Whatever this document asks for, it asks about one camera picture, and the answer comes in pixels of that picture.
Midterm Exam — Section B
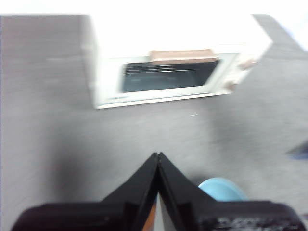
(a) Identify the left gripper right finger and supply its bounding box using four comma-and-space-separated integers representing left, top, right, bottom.
157, 151, 308, 231

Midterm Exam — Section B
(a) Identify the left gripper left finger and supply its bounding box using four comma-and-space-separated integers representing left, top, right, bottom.
11, 152, 159, 231

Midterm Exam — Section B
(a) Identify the blue ceramic bowl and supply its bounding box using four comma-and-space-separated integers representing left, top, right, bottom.
198, 177, 249, 202

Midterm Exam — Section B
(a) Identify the glass oven door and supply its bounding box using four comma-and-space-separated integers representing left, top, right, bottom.
117, 49, 239, 98

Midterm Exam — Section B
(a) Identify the beige oven door handle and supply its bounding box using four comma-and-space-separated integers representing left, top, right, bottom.
148, 49, 219, 65

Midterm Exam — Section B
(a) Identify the beige oven timer knob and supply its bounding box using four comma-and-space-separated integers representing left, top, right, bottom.
223, 80, 239, 90

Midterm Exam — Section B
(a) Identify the beige oven temperature knob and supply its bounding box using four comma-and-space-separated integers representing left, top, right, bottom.
239, 59, 259, 71

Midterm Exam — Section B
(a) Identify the white toaster oven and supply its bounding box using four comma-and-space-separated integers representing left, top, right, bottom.
90, 14, 274, 110

